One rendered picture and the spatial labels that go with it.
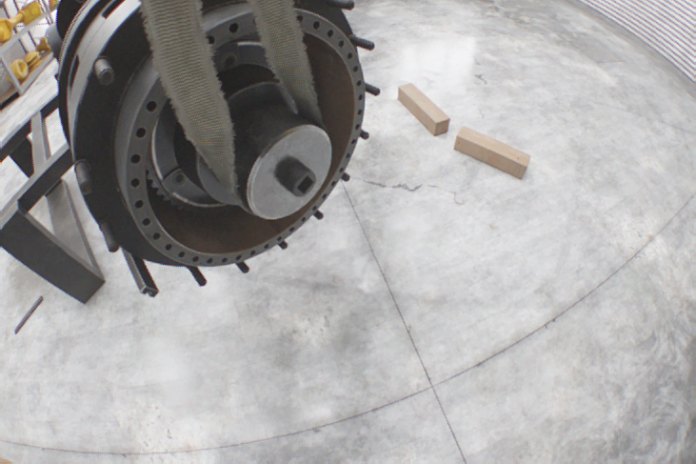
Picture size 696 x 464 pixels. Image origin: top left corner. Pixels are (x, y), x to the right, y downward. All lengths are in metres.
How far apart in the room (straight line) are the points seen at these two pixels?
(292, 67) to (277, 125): 0.07
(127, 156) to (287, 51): 0.21
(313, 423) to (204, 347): 0.51
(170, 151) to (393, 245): 1.02
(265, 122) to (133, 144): 0.16
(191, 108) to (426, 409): 1.09
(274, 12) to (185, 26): 0.10
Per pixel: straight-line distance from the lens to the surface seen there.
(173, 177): 0.50
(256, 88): 0.43
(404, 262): 1.28
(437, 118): 1.73
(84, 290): 1.78
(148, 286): 0.48
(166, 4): 0.29
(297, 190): 0.39
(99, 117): 0.40
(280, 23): 0.34
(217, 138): 0.36
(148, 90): 0.34
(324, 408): 1.16
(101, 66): 0.35
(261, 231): 0.58
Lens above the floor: 1.15
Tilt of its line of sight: 53 degrees down
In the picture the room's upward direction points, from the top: 6 degrees counter-clockwise
